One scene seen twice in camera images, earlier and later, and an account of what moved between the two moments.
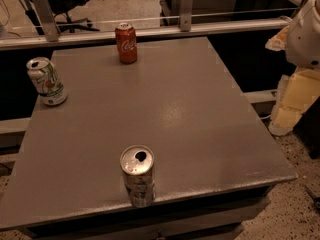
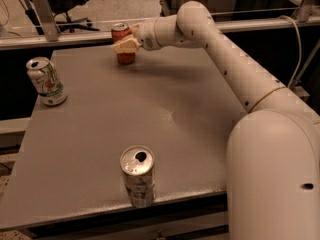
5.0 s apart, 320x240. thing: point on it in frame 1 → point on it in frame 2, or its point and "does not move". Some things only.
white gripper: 304,44 → 145,34
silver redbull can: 137,164 does not move
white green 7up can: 46,81 does not move
